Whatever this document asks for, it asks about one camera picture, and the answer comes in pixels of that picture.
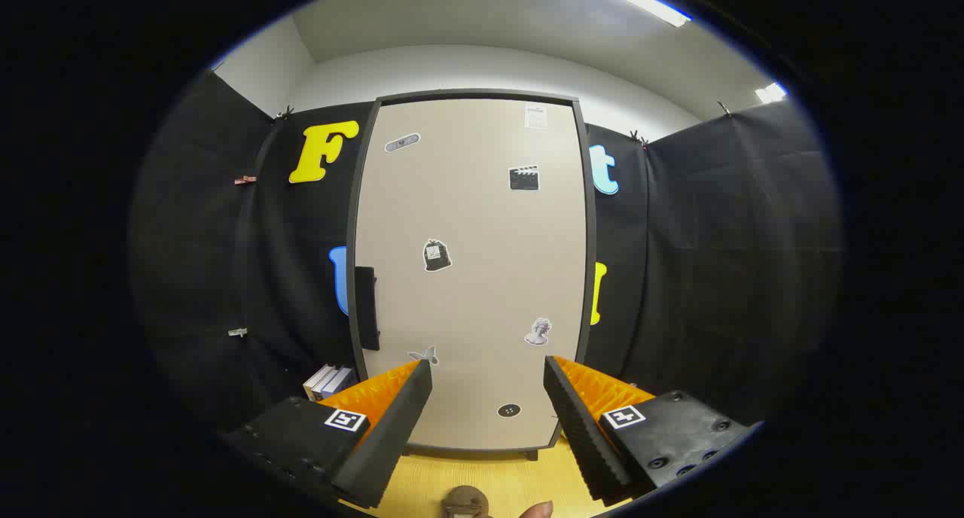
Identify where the black door handle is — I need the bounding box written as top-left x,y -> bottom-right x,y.
354,266 -> 381,351

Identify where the beige shoe cabinet door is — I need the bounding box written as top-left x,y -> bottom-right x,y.
354,99 -> 588,451

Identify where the brown fuzzy slipper shoe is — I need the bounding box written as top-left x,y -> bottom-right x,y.
443,486 -> 490,518

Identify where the long ceiling light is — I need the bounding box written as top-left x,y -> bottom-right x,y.
565,0 -> 692,28

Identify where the white cover book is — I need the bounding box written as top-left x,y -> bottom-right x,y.
304,364 -> 336,402

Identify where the black backdrop cloth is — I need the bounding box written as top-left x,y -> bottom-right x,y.
128,70 -> 844,428

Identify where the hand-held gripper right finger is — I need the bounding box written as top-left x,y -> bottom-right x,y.
544,355 -> 761,504

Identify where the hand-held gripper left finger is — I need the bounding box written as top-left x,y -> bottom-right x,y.
222,360 -> 434,510

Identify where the dark grey shoe cabinet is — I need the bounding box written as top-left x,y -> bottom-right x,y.
345,89 -> 598,461

